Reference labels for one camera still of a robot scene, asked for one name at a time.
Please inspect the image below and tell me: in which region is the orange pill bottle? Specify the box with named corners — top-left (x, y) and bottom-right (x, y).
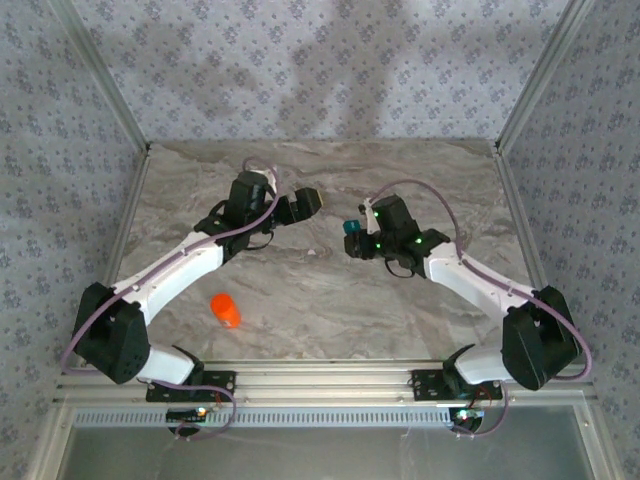
top-left (209, 293), bottom-right (244, 331)

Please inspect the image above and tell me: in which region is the grey metal lower panel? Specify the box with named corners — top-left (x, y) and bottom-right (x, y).
top-left (64, 405), bottom-right (596, 480)

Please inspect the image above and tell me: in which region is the aluminium table side rail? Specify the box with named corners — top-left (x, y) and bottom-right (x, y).
top-left (54, 144), bottom-right (152, 369)
top-left (492, 144), bottom-right (571, 364)

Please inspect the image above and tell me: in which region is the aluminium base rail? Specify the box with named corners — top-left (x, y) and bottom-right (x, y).
top-left (53, 360), bottom-right (597, 405)

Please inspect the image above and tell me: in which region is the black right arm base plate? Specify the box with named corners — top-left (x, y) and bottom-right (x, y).
top-left (410, 369), bottom-right (503, 402)

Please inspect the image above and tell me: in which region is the grey slotted cable duct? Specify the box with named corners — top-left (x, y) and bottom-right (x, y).
top-left (73, 407), bottom-right (454, 429)

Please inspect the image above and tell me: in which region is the aluminium corner post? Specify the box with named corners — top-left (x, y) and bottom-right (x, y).
top-left (494, 0), bottom-right (601, 154)
top-left (47, 0), bottom-right (152, 154)

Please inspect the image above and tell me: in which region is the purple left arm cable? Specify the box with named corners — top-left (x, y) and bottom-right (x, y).
top-left (60, 156), bottom-right (281, 444)

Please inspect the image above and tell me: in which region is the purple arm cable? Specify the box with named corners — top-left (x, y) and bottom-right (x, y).
top-left (369, 178), bottom-right (594, 441)
top-left (60, 156), bottom-right (281, 444)

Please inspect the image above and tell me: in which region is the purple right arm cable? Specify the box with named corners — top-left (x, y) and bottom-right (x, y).
top-left (369, 178), bottom-right (594, 441)

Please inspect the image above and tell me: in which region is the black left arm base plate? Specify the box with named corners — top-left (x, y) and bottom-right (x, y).
top-left (145, 369), bottom-right (237, 404)

